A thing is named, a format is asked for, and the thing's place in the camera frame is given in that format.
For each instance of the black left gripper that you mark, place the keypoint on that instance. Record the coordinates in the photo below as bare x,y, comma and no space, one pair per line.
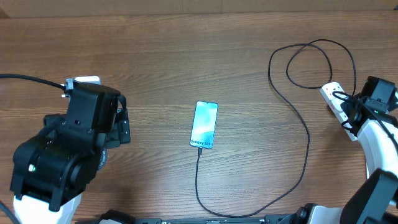
125,136

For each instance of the blue Samsung smartphone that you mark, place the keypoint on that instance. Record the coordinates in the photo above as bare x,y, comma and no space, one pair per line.
204,125

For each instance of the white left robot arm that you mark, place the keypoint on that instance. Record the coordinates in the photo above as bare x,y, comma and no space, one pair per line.
53,168

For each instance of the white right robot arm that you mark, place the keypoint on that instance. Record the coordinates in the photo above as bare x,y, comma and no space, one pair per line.
366,119

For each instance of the white power strip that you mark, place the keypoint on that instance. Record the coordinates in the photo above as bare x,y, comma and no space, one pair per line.
334,103

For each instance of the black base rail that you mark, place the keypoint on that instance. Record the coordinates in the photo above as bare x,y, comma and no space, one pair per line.
268,219

